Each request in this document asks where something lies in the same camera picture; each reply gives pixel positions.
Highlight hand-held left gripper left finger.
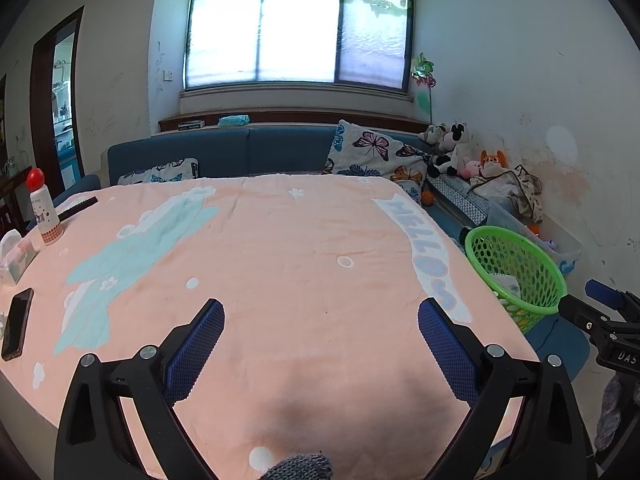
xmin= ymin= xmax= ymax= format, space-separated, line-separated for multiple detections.
xmin=54 ymin=298 xmax=226 ymax=480

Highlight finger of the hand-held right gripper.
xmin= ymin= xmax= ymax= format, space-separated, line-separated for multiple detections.
xmin=585 ymin=280 xmax=640 ymax=318
xmin=557 ymin=294 xmax=615 ymax=336

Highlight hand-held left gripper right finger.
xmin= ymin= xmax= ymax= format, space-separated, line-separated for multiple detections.
xmin=417 ymin=297 xmax=587 ymax=480

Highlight green plastic basket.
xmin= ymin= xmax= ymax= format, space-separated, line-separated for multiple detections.
xmin=465 ymin=226 xmax=567 ymax=336

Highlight white milk carton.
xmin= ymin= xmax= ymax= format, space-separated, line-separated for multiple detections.
xmin=492 ymin=274 xmax=521 ymax=303

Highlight blue floor mat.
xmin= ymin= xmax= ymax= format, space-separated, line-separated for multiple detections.
xmin=522 ymin=317 xmax=591 ymax=381

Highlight clear storage box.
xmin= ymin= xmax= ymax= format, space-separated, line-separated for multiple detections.
xmin=485 ymin=200 xmax=585 ymax=276

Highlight pink printed blanket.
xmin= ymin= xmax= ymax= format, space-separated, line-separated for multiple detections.
xmin=0 ymin=174 xmax=541 ymax=480

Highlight beige cloth heap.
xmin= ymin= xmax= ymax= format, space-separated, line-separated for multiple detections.
xmin=470 ymin=164 xmax=545 ymax=225

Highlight grey patterned board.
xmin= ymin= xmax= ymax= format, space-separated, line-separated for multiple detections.
xmin=427 ymin=175 xmax=490 ymax=227

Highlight person's grey pants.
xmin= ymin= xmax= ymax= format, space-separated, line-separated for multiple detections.
xmin=262 ymin=454 xmax=333 ymax=480

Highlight orange fox plush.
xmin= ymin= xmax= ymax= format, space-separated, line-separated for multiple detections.
xmin=479 ymin=149 xmax=510 ymax=176

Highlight black phone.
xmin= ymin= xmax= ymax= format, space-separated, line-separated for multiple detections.
xmin=1 ymin=287 xmax=35 ymax=362

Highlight black remote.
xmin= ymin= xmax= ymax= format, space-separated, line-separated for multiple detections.
xmin=57 ymin=196 xmax=98 ymax=222

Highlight blue sofa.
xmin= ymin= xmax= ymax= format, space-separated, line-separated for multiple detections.
xmin=52 ymin=125 xmax=481 ymax=241

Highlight white tissue container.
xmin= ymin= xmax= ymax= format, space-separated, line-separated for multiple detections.
xmin=0 ymin=229 xmax=38 ymax=286

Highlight white bottle red cap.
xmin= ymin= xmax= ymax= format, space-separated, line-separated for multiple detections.
xmin=26 ymin=167 xmax=65 ymax=245

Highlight pile of plush toys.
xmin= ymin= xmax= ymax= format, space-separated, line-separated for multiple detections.
xmin=427 ymin=122 xmax=473 ymax=178

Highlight grey plush toy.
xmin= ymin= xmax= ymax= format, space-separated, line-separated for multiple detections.
xmin=417 ymin=124 xmax=448 ymax=146

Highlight large butterfly print pillow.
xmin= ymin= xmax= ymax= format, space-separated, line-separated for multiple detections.
xmin=322 ymin=120 xmax=403 ymax=178

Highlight wooden ledge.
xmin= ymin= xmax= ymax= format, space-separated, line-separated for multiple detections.
xmin=158 ymin=110 xmax=436 ymax=136

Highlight dark wooden cabinet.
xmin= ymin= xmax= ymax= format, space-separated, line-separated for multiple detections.
xmin=0 ymin=72 xmax=31 ymax=231

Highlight colourful pinwheel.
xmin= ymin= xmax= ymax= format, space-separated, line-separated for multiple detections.
xmin=410 ymin=52 xmax=438 ymax=126

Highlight window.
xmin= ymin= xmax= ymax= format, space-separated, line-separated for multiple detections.
xmin=185 ymin=0 xmax=416 ymax=93

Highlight brown door frame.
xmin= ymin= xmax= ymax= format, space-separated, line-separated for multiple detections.
xmin=30 ymin=6 xmax=86 ymax=196

